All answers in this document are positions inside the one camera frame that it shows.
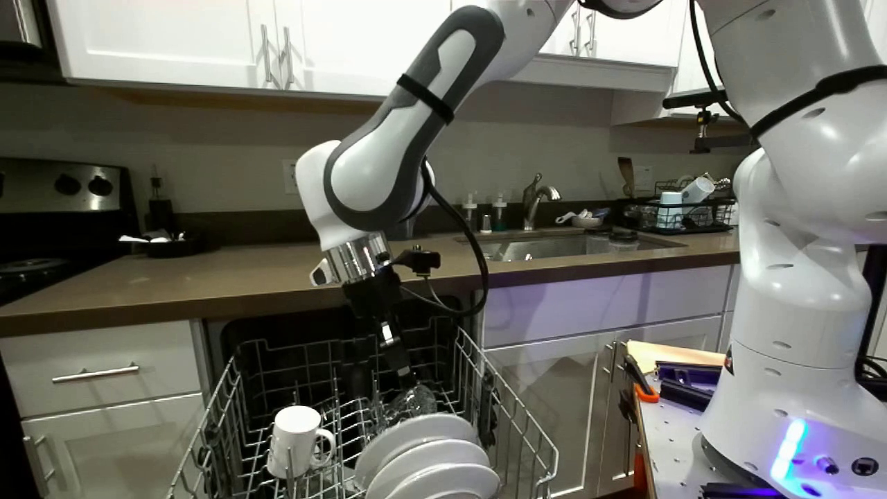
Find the light dish cloth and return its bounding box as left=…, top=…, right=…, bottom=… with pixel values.
left=553, top=209, right=603, bottom=230

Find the wooden board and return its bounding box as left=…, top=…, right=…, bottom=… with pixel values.
left=623, top=338, right=729, bottom=378

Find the metal door handle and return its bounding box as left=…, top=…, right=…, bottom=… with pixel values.
left=25, top=430, right=60, bottom=492

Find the chrome faucet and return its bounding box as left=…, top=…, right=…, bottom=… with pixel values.
left=515, top=175, right=562, bottom=234

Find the orange handled tool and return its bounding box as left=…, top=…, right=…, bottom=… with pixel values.
left=623, top=349, right=664, bottom=407

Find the dark dish brush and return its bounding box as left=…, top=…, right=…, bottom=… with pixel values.
left=614, top=155, right=639, bottom=202

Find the white box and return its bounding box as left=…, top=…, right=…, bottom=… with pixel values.
left=679, top=175, right=720, bottom=209

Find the black steel stove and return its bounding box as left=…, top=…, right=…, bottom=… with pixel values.
left=0, top=155, right=138, bottom=306

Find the metal cabinet handle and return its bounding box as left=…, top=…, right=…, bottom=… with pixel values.
left=278, top=19, right=304, bottom=91
left=251, top=19, right=280, bottom=91

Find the black dish drying rack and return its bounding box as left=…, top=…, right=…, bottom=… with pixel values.
left=619, top=190, right=742, bottom=237

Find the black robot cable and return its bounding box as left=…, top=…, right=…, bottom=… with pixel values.
left=405, top=0, right=752, bottom=322

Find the metal drawer handle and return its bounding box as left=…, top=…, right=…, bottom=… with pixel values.
left=49, top=362, right=143, bottom=388

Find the white ceramic mug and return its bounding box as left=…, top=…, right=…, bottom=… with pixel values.
left=264, top=403, right=337, bottom=482

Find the white drawer front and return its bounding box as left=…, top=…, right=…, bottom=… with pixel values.
left=0, top=319, right=204, bottom=421

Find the black pan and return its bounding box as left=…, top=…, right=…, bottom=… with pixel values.
left=115, top=230, right=215, bottom=261

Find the black over-range microwave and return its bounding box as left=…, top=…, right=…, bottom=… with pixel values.
left=0, top=0, right=49, bottom=55

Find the dishwasher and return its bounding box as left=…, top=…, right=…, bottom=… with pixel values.
left=199, top=292, right=483, bottom=499

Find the wire dishwasher rack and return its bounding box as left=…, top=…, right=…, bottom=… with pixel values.
left=163, top=317, right=562, bottom=499

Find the clear drinking glass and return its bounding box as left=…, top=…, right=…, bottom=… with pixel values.
left=372, top=378, right=444, bottom=430

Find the grey robot table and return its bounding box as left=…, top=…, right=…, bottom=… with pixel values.
left=632, top=392, right=887, bottom=499

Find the white lower cabinet door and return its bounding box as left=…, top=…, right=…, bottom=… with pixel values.
left=18, top=392, right=208, bottom=499

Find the white upper cabinet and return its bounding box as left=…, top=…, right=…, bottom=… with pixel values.
left=42, top=0, right=454, bottom=103
left=538, top=0, right=692, bottom=96

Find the white sink base cabinet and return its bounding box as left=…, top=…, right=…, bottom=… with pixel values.
left=476, top=263, right=742, bottom=499

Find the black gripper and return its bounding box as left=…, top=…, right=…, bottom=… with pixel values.
left=340, top=270, right=416, bottom=383

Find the steel kitchen sink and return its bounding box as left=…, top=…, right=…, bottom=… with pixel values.
left=451, top=229, right=686, bottom=266

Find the black clamp tool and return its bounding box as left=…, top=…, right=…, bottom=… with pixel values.
left=650, top=362, right=734, bottom=412

